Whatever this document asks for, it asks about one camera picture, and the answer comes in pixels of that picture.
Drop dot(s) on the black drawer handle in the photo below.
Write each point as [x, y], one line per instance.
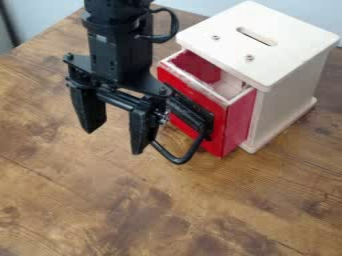
[196, 124]

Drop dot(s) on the red drawer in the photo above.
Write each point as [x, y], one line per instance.
[226, 96]

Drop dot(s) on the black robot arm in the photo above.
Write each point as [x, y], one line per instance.
[113, 12]

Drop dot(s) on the white wooden cabinet box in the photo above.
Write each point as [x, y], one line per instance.
[272, 52]

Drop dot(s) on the dark vertical post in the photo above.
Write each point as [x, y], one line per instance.
[12, 32]

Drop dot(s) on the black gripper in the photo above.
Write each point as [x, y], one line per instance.
[112, 76]

